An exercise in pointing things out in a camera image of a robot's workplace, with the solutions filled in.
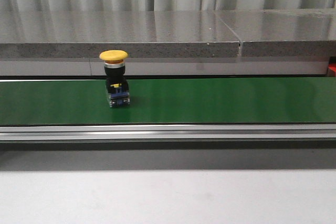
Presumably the grey stone slab left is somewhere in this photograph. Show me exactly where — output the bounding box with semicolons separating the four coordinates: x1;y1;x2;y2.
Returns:
1;11;239;59

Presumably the grey stone slab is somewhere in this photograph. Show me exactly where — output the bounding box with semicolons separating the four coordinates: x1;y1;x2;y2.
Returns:
215;9;335;60
1;11;239;59

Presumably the grey stone slab right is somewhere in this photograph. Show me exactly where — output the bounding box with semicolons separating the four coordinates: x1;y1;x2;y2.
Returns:
215;9;335;60

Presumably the green conveyor belt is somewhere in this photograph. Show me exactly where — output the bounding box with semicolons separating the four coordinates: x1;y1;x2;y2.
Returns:
1;77;335;125

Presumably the red plastic tray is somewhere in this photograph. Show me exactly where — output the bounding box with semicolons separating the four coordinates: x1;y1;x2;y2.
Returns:
328;63;336;77

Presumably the aluminium conveyor side rail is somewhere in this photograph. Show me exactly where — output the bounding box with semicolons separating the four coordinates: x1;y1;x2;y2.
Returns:
1;123;335;144

